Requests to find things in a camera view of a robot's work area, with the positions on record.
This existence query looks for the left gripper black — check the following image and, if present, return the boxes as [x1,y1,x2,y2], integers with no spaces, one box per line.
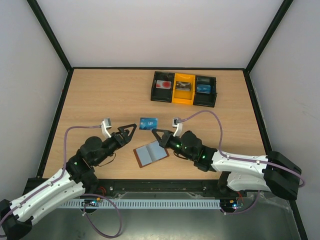
[93,124,137,166]

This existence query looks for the brown leather card holder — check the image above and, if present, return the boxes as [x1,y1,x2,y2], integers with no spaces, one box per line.
[133,141,170,168]

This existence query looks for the blue VIP card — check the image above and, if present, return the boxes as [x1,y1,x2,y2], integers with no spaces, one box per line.
[139,117,158,131]

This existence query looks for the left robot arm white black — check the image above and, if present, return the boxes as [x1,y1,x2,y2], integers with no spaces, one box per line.
[0,120,137,240]

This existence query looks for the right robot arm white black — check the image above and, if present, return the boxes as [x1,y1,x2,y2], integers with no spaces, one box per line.
[151,129,302,201]

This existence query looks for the red white card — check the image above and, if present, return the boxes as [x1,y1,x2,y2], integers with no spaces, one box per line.
[155,80,172,90]

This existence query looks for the dark black card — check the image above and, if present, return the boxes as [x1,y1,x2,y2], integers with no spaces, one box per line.
[175,81,192,92]

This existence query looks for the blue card in bin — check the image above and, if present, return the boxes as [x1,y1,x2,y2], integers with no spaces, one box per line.
[196,84,211,94]

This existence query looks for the yellow middle bin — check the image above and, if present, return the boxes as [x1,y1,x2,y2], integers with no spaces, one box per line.
[172,73,196,105]

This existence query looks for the left black bin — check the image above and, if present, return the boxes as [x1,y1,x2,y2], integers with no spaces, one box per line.
[150,71,175,103]

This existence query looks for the black bin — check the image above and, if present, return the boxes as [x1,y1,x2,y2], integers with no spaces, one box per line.
[193,75,217,108]
[150,71,175,103]

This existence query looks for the right black bin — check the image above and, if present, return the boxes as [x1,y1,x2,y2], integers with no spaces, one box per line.
[193,75,217,108]

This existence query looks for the left controller board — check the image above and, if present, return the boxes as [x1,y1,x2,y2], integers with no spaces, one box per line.
[81,197,103,207]

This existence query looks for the controller board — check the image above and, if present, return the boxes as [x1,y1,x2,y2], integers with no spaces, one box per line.
[81,197,103,207]
[220,199,244,212]

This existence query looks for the right controller board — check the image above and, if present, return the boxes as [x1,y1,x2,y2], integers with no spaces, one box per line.
[220,199,244,212]

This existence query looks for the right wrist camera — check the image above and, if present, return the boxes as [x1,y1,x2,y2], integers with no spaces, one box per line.
[172,117,183,137]

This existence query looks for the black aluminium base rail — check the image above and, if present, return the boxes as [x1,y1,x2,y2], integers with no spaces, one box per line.
[24,177,292,198]

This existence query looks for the light blue slotted cable duct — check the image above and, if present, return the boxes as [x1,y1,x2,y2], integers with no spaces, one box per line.
[60,199,221,210]

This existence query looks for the black cage frame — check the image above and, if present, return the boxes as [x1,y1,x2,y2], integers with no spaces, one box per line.
[6,0,308,240]

